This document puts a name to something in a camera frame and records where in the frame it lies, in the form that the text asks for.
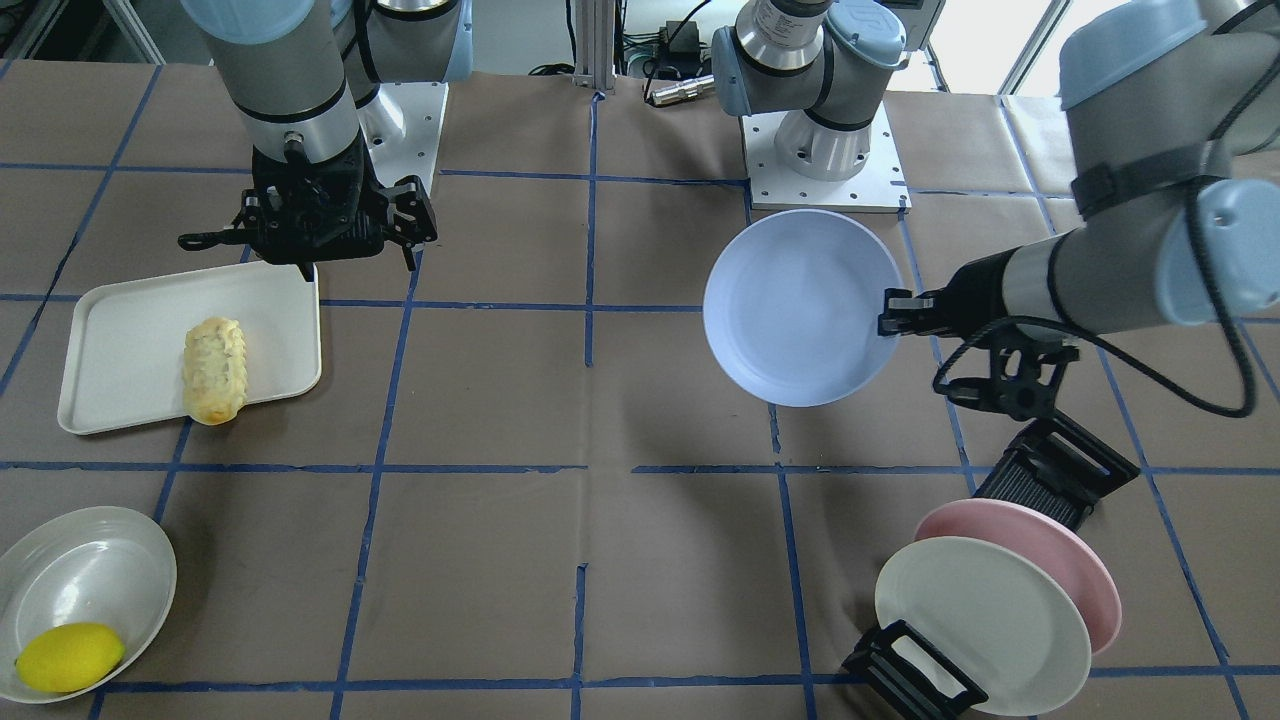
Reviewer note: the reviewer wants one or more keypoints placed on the pink round plate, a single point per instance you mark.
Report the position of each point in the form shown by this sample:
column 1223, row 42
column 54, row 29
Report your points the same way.
column 1049, row 545

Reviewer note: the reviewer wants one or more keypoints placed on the aluminium frame post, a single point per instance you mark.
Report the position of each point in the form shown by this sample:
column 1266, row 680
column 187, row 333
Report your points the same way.
column 595, row 25

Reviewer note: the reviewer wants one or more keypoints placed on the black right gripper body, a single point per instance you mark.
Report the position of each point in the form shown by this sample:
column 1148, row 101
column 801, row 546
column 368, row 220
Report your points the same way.
column 407, row 212

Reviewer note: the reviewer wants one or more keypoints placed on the yellow lemon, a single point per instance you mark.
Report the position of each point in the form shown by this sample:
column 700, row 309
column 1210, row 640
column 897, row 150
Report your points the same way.
column 69, row 658

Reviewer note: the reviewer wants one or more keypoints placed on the cream round plate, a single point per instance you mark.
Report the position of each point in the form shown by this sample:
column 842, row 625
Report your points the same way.
column 1005, row 623

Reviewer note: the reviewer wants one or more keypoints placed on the yellow bread roll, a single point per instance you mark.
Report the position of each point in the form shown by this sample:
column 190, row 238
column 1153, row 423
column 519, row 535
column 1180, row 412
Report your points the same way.
column 214, row 371

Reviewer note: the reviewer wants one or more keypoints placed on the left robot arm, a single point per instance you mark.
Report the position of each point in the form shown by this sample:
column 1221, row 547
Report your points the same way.
column 1160, row 97

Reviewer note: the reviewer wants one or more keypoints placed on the white rectangular tray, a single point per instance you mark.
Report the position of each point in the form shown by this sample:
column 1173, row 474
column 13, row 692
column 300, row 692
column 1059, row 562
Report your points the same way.
column 137, row 351

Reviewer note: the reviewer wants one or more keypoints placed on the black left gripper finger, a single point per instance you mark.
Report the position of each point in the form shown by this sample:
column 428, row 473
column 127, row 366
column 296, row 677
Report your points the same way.
column 899, row 299
column 895, row 324

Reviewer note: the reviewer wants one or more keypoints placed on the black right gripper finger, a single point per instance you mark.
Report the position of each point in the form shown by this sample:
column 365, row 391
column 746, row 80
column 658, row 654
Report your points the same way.
column 411, row 219
column 242, row 231

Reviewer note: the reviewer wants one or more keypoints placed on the black dish rack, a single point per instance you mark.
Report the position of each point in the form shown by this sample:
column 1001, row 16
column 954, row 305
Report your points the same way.
column 1053, row 466

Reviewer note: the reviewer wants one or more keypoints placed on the blue round plate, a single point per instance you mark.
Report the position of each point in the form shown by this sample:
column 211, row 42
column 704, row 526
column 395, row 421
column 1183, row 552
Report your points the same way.
column 791, row 308

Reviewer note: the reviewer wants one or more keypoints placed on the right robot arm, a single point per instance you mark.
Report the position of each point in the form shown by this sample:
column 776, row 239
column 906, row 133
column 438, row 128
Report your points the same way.
column 344, row 104

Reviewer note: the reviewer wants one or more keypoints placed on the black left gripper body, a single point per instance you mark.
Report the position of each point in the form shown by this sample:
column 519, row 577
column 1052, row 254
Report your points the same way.
column 972, row 288

